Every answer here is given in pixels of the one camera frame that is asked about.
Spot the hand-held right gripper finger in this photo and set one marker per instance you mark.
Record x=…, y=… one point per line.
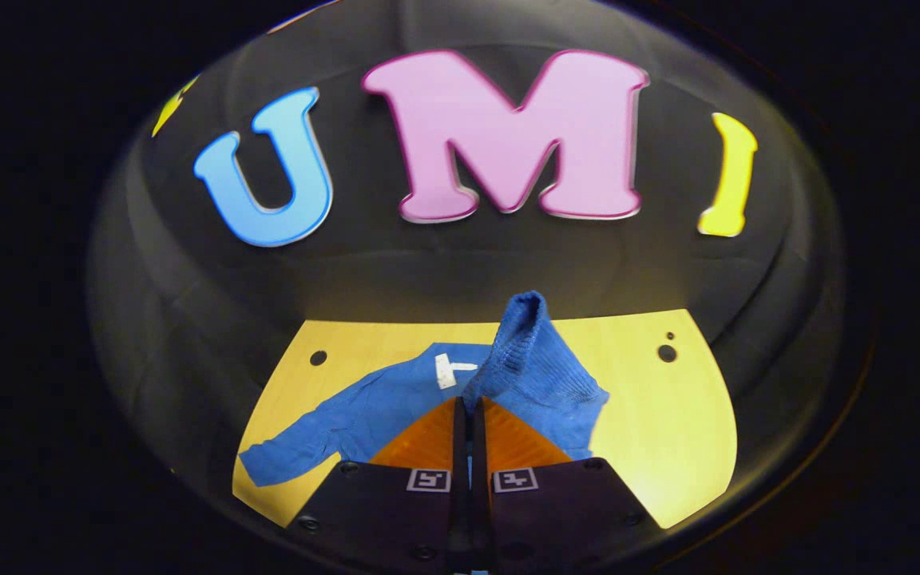
x=480, y=463
x=460, y=463

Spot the blue ribbed button shirt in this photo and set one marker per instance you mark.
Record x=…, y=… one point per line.
x=380, y=407

